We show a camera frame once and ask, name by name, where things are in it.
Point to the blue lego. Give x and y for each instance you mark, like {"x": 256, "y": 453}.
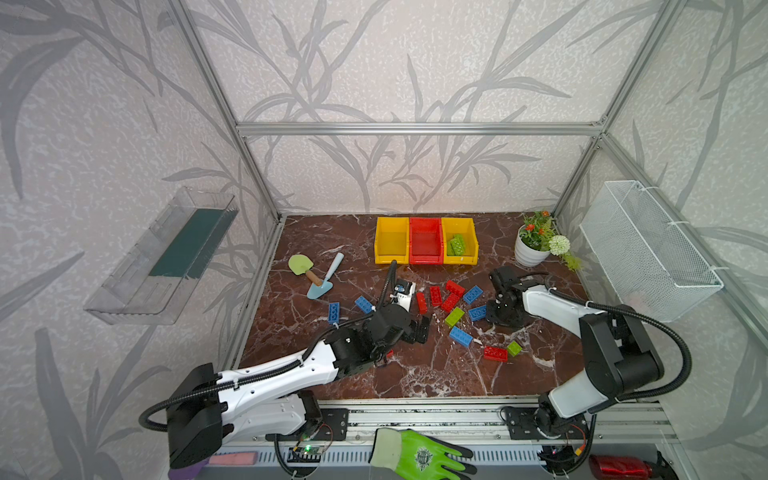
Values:
{"x": 334, "y": 313}
{"x": 461, "y": 337}
{"x": 364, "y": 305}
{"x": 478, "y": 313}
{"x": 472, "y": 295}

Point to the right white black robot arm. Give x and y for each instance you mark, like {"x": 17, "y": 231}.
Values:
{"x": 620, "y": 359}

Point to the purple pink brush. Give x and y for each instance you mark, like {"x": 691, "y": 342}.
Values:
{"x": 227, "y": 459}

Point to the white wire mesh basket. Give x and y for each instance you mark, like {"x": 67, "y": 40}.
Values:
{"x": 649, "y": 261}

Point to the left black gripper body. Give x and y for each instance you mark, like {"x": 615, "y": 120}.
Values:
{"x": 401, "y": 331}

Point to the green work glove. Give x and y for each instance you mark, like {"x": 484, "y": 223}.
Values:
{"x": 412, "y": 455}

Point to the red lego top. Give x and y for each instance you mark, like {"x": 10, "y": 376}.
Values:
{"x": 455, "y": 288}

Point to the yellow bin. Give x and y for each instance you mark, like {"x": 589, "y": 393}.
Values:
{"x": 392, "y": 240}
{"x": 466, "y": 227}

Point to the red middle bin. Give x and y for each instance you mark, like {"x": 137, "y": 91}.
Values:
{"x": 425, "y": 241}

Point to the teal toy trowel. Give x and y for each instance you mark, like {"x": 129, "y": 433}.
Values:
{"x": 316, "y": 291}

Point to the green toy spade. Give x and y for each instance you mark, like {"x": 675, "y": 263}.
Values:
{"x": 302, "y": 265}

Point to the red lego upright narrow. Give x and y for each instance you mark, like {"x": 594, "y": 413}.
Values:
{"x": 421, "y": 302}

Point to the right yellow bin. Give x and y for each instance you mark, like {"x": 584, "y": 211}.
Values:
{"x": 466, "y": 227}

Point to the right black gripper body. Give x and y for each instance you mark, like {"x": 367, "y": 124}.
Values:
{"x": 496, "y": 313}

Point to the white potted flower plant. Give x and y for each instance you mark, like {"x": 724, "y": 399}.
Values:
{"x": 538, "y": 238}

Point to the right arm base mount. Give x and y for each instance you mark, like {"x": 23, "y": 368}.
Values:
{"x": 542, "y": 423}

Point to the red lego center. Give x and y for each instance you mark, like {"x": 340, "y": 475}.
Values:
{"x": 435, "y": 296}

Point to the left yellow bin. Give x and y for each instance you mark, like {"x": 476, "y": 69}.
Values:
{"x": 392, "y": 240}

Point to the green circuit board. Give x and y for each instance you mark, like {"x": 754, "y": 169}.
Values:
{"x": 305, "y": 454}

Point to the red metallic tool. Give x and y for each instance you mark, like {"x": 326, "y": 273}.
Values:
{"x": 625, "y": 468}

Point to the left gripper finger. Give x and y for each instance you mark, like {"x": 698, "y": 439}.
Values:
{"x": 423, "y": 329}
{"x": 411, "y": 334}

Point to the red lego studded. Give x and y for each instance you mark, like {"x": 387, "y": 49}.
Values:
{"x": 450, "y": 302}

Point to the red lego front right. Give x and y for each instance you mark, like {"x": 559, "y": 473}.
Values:
{"x": 495, "y": 354}

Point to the clear plastic wall shelf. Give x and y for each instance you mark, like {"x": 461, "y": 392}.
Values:
{"x": 154, "y": 281}

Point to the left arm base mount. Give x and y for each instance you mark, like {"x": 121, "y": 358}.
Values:
{"x": 332, "y": 426}

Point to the green lego small front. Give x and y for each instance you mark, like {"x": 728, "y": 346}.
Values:
{"x": 514, "y": 349}

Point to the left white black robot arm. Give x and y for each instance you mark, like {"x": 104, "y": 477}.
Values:
{"x": 209, "y": 408}

